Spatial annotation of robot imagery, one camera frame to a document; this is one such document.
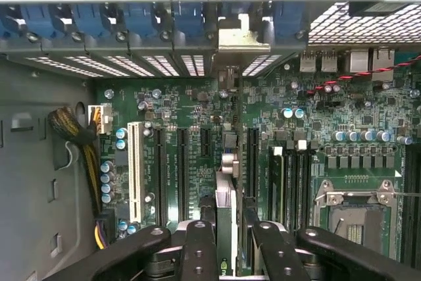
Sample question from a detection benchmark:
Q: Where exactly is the long black expansion slot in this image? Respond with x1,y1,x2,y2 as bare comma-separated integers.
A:
153,126,168,228
176,127,191,222
245,126,260,200

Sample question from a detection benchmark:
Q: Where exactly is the black RAM slot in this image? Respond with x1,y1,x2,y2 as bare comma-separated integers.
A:
295,141,305,229
284,149,296,229
304,149,312,228
403,145,414,262
412,149,421,262

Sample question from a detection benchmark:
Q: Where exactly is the green motherboard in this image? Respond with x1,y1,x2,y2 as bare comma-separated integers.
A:
95,47,421,262

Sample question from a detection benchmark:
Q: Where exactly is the metal USB port block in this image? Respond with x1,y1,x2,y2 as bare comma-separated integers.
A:
319,49,339,73
299,49,318,73

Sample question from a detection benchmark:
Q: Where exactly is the open black PC case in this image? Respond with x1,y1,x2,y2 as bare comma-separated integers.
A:
0,0,421,281

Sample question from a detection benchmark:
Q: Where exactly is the short black expansion slot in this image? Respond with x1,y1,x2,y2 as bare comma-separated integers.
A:
199,126,212,159

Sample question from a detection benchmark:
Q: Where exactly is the white PCI expansion slot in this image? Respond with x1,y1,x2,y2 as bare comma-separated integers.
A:
127,121,145,224

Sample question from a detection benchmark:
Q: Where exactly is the white power connector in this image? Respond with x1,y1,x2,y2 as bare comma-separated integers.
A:
87,103,113,136

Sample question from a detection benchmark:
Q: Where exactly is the metal ethernet port block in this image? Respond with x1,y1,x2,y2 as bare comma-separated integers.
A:
371,47,395,83
349,49,371,74

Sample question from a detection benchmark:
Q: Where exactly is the blue slot cover clip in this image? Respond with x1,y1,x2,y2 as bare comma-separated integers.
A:
123,1,159,35
0,4,16,38
19,3,57,38
272,1,303,38
173,1,205,37
70,3,108,37

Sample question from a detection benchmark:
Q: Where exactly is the yellow black power cable bundle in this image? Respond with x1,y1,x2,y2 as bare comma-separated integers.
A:
47,106,111,251

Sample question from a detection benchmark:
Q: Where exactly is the red black twisted wire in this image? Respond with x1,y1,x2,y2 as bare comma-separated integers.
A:
305,53,421,96

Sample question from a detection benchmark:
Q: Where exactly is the perforated metal slot cover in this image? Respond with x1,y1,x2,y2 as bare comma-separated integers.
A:
180,54,205,77
105,55,155,77
141,54,180,77
242,54,283,77
24,55,105,78
64,55,131,78

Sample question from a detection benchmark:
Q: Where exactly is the CPU socket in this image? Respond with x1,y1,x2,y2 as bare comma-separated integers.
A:
314,178,401,261

